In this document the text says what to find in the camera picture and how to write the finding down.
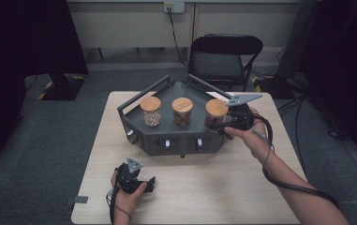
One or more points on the glass jar with brown nuts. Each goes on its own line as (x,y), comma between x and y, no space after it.
(182,105)

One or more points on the person's left hand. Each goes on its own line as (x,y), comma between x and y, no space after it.
(123,203)

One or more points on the black stand base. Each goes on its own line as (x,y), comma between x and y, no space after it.
(276,89)
(62,89)

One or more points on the glass jar with dark contents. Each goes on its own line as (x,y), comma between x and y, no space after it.
(216,108)

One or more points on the grey upright panel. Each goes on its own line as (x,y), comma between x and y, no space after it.
(294,40)

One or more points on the glass jar with pale beans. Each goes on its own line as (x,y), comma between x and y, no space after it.
(150,104)

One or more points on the person's right hand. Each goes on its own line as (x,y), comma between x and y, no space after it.
(257,140)

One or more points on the white wall socket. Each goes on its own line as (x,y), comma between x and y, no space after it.
(174,7)

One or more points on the dark grey corner rack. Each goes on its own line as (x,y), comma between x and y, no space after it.
(166,139)

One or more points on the black folding chair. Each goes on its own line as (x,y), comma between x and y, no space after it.
(218,64)

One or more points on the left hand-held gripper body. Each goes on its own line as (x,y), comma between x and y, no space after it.
(129,182)

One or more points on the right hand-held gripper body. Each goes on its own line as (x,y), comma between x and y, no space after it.
(241,118)

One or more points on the grey tape strip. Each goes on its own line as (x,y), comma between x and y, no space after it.
(80,199)

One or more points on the dark curtain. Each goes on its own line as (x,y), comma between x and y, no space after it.
(20,62)
(348,62)

